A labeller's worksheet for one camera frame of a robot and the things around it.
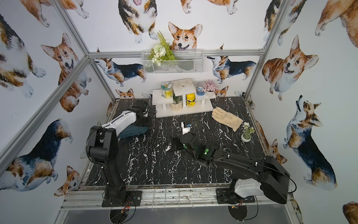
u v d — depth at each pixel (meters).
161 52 0.78
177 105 1.07
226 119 1.07
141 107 0.79
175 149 0.70
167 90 0.95
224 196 0.73
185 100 1.10
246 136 0.93
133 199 0.74
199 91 0.98
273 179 0.41
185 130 0.68
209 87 0.94
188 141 0.56
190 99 1.09
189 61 0.93
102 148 0.51
